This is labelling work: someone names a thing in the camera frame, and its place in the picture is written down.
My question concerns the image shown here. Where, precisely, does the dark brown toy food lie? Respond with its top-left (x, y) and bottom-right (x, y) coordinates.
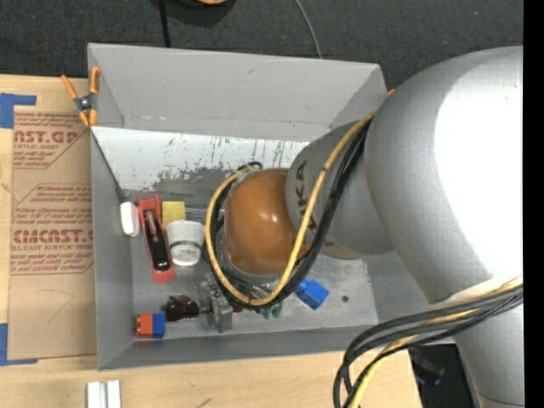
top-left (163, 294), bottom-right (201, 323)

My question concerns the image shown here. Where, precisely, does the red and blue toy block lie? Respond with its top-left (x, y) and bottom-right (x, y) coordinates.
top-left (134, 312), bottom-right (167, 340)

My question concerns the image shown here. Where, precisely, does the white cup green print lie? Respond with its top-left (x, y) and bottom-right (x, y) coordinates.
top-left (165, 219), bottom-right (207, 268)

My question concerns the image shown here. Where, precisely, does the yellow sponge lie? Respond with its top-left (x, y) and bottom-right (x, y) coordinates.
top-left (161, 200), bottom-right (188, 224)

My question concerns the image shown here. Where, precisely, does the brown cardboard board red print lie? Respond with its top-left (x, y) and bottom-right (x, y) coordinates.
top-left (0, 73), bottom-right (99, 363)

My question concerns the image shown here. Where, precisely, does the white oval bar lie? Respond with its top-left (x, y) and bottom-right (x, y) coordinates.
top-left (119, 201), bottom-right (141, 238)

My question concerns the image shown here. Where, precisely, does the red and black stapler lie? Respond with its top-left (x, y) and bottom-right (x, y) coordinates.
top-left (136, 193), bottom-right (177, 285)

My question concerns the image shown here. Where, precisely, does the grey metal bin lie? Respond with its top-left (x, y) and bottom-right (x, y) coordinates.
top-left (87, 42), bottom-right (456, 371)

